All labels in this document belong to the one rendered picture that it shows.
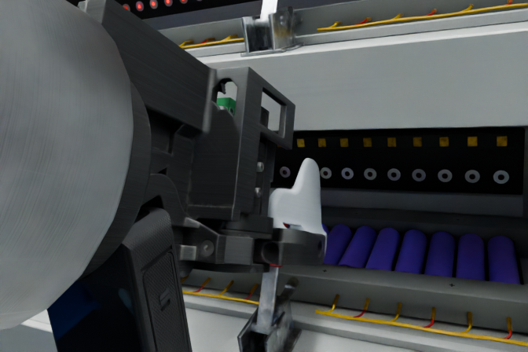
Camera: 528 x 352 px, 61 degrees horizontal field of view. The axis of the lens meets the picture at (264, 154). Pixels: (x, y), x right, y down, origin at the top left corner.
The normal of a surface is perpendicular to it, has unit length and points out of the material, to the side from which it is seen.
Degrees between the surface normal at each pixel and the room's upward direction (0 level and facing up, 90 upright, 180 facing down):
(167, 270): 90
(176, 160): 90
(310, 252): 88
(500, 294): 19
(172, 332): 90
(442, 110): 109
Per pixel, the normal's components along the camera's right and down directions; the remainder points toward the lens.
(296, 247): 0.70, -0.07
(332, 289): -0.40, 0.31
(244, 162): 0.90, 0.00
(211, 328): -0.13, -0.95
